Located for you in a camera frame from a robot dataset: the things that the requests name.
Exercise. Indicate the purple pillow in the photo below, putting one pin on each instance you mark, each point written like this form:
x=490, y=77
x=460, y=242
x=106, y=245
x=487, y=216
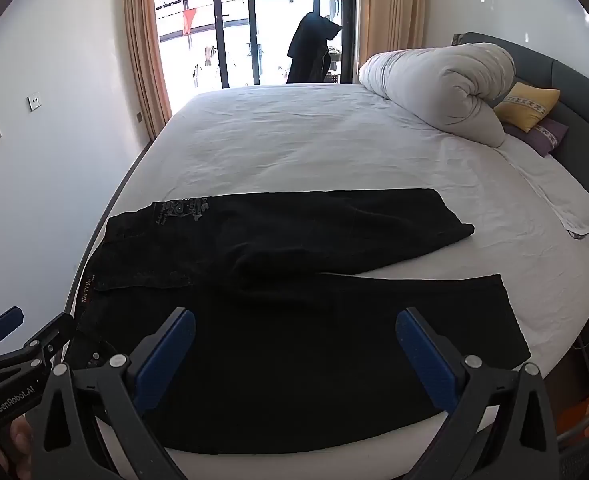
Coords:
x=544, y=137

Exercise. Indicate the folded white sheet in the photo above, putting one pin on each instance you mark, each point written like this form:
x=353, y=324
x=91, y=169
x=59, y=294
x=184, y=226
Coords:
x=559, y=190

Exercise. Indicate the white bed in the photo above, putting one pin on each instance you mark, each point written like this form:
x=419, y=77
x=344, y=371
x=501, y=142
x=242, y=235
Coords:
x=299, y=145

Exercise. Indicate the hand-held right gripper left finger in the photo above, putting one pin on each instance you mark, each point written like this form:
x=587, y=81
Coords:
x=167, y=355

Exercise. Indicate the red hanging cloth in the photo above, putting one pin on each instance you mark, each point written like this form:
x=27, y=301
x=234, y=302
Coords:
x=188, y=20

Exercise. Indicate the grey bed headboard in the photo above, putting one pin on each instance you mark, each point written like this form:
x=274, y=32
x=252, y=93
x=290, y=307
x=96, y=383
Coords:
x=579, y=100

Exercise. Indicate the black hanging jacket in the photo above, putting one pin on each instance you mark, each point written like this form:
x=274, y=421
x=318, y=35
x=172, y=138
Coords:
x=307, y=50

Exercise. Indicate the black pants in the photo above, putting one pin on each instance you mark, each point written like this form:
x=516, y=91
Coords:
x=274, y=240

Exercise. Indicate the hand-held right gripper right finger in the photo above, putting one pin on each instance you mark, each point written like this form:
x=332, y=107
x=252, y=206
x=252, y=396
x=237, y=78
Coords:
x=424, y=355

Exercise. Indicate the beige curtain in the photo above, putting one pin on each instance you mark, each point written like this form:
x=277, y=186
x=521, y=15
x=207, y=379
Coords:
x=392, y=5
x=142, y=35

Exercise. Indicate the rolled white duvet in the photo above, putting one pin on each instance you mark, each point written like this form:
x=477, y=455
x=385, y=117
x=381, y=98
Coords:
x=439, y=85

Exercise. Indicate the black sliding door frame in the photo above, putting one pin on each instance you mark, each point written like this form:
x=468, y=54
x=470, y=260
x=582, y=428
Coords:
x=219, y=25

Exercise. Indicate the yellow patterned pillow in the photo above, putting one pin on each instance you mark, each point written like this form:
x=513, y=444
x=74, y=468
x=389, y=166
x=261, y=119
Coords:
x=524, y=105

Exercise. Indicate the person's left hand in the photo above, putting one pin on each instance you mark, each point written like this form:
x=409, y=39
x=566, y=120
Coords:
x=19, y=442

